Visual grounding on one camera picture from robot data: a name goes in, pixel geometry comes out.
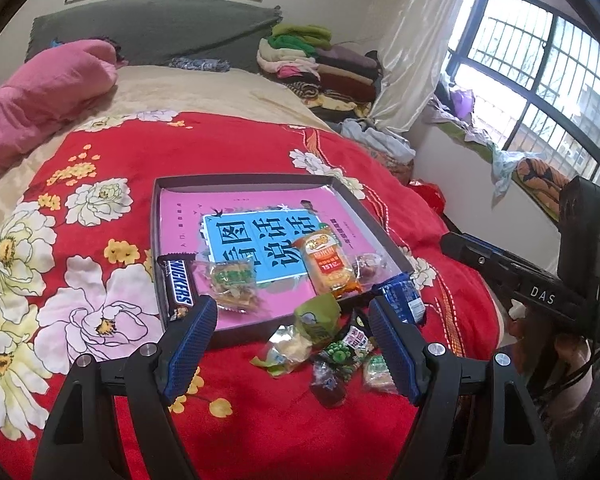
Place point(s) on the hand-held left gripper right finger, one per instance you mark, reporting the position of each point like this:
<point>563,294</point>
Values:
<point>395,350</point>

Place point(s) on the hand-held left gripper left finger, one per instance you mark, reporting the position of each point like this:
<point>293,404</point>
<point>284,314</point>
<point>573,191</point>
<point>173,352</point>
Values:
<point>190,350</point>

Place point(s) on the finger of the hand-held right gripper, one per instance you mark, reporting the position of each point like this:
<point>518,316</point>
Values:
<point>480,260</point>

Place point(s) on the blue snack packet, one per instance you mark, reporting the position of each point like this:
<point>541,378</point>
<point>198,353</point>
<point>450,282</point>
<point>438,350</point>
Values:
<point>400,300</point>

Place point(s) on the black packet with green peas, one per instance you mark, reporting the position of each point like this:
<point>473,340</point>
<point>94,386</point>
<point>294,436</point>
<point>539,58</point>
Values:
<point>340,352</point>

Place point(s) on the brown chocolate bar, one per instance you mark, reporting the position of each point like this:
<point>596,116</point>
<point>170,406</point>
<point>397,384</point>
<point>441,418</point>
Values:
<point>180,287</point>

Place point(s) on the clear packet with green label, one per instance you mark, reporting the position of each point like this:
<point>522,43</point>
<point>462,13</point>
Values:
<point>232,282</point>

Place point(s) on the light green pastry packet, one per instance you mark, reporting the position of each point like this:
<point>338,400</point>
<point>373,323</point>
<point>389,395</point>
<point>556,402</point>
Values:
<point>317,317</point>

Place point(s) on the clear candy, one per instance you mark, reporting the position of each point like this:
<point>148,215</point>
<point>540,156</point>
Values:
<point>372,265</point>

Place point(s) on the orange rice cracker packet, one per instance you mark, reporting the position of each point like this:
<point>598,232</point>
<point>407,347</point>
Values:
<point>330,265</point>

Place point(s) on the dark shallow cardboard box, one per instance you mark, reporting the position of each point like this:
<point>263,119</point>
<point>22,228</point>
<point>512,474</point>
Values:
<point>240,179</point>

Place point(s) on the person's right hand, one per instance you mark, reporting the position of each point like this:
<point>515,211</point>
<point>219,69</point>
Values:
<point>565,365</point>

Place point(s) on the small green label packet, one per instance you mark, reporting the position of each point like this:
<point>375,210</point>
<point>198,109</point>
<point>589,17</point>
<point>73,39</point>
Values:
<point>377,372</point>

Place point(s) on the dark red wrapped candy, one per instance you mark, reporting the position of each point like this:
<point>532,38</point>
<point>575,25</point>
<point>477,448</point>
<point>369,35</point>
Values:
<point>330,385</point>

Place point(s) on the red plastic bag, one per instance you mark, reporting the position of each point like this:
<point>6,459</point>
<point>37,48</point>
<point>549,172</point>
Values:
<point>430,195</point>

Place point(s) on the orange patterned cloth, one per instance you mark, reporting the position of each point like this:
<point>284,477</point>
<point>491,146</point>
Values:
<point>540,182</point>

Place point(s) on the white hanging cloth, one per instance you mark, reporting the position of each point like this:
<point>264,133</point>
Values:
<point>505,170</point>

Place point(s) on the pink picture book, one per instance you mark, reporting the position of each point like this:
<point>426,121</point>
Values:
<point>180,220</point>

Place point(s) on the pale clothes heap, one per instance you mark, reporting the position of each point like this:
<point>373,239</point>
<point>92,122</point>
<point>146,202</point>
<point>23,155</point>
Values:
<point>380,140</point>

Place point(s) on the purple cloth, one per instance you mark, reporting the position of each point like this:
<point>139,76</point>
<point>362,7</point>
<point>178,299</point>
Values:
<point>464,102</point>

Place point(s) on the red floral blanket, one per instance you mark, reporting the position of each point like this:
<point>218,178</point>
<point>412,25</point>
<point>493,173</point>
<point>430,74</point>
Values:
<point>120,160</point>

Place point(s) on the barred window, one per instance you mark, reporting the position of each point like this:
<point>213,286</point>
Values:
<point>540,60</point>

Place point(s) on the white curtain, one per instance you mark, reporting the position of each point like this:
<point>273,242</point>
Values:
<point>420,45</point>

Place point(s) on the stack of folded clothes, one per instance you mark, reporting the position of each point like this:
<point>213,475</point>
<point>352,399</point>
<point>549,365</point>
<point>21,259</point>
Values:
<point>330,70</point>

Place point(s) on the beige bed sheet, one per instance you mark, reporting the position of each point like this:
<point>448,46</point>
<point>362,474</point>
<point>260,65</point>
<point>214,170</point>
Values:
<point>190,90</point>

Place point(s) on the dark patterned pillow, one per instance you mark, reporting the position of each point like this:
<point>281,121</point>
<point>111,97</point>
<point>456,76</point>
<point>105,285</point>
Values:
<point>200,64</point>

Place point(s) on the pink pillow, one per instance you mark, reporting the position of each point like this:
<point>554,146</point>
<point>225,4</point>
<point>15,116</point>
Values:
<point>45,95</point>

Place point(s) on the grey headboard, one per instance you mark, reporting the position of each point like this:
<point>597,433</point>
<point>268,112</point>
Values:
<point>180,30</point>

